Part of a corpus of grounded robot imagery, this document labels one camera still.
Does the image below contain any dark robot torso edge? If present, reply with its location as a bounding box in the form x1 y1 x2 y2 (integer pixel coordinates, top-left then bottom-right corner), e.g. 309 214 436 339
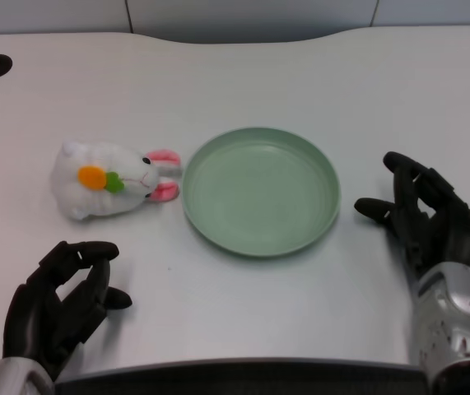
53 358 431 395

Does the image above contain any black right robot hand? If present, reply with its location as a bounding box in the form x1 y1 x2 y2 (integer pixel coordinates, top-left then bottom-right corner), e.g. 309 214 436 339
354 151 470 277

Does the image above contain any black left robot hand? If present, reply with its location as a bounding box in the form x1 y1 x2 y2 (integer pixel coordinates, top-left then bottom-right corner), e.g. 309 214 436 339
2 240 133 382

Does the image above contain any green round plate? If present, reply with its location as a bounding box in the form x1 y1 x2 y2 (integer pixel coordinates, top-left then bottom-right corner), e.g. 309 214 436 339
180 126 342 259

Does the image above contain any white rabbit plush doll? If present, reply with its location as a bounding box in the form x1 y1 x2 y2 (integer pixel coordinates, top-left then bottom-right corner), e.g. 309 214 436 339
50 140 184 223

